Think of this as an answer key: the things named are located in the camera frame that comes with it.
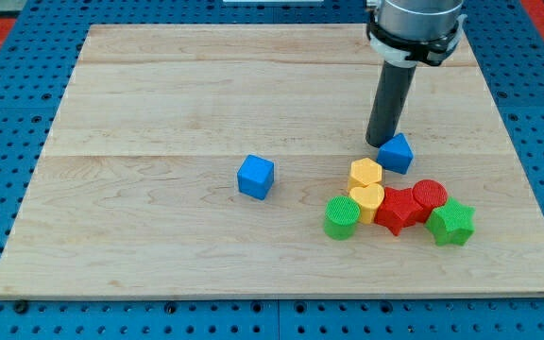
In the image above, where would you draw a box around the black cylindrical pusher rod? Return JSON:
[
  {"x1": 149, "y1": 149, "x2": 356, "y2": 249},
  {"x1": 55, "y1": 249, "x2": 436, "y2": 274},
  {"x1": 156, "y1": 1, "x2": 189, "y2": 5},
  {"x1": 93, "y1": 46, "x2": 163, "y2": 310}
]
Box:
[{"x1": 365, "y1": 61, "x2": 416, "y2": 147}]

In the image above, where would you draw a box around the blue cube block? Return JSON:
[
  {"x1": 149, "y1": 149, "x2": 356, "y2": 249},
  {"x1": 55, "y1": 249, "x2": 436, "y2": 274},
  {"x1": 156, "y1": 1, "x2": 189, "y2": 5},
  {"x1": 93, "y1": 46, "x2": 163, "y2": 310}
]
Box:
[{"x1": 237, "y1": 155, "x2": 274, "y2": 200}]

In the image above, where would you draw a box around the green cylinder block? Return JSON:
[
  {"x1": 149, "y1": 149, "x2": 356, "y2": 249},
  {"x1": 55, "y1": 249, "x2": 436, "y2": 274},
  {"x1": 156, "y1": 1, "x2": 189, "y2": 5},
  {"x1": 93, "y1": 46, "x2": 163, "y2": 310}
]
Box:
[{"x1": 323, "y1": 195, "x2": 361, "y2": 240}]

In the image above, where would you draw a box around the wooden board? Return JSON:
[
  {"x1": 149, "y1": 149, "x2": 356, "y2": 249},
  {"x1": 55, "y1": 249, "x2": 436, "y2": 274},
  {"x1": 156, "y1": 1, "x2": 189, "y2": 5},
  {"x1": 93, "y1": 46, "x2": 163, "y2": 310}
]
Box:
[{"x1": 0, "y1": 25, "x2": 544, "y2": 300}]

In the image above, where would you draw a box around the red star block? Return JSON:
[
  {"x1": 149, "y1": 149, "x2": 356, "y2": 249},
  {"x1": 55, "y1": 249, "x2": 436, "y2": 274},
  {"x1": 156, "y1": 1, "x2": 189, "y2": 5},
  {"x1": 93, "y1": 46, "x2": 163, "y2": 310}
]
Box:
[{"x1": 374, "y1": 186, "x2": 422, "y2": 236}]

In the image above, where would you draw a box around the green star block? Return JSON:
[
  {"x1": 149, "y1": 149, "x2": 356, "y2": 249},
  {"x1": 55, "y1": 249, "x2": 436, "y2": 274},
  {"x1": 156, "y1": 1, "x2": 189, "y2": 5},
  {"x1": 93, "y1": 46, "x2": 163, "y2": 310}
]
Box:
[{"x1": 425, "y1": 196, "x2": 476, "y2": 247}]

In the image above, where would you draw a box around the yellow hexagon block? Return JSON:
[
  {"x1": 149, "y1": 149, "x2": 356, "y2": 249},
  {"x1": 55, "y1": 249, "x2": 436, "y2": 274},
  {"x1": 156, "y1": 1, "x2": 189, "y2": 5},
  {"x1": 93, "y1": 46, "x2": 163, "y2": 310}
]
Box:
[{"x1": 347, "y1": 158, "x2": 383, "y2": 192}]

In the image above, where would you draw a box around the yellow heart block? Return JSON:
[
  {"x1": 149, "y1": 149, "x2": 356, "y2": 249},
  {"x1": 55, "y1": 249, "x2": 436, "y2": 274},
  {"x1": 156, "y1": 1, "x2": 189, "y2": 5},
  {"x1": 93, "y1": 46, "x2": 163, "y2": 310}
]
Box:
[{"x1": 348, "y1": 183, "x2": 384, "y2": 224}]

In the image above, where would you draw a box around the red cylinder block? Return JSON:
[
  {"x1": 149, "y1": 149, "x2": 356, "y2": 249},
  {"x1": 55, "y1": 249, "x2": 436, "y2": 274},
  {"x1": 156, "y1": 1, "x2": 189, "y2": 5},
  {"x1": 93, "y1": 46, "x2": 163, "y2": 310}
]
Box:
[{"x1": 413, "y1": 179, "x2": 449, "y2": 223}]

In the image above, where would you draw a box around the blue triangle block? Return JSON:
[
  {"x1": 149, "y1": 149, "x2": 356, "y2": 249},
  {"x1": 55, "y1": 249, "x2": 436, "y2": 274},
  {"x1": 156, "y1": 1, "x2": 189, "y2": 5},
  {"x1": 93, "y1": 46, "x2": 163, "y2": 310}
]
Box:
[{"x1": 376, "y1": 133, "x2": 414, "y2": 175}]

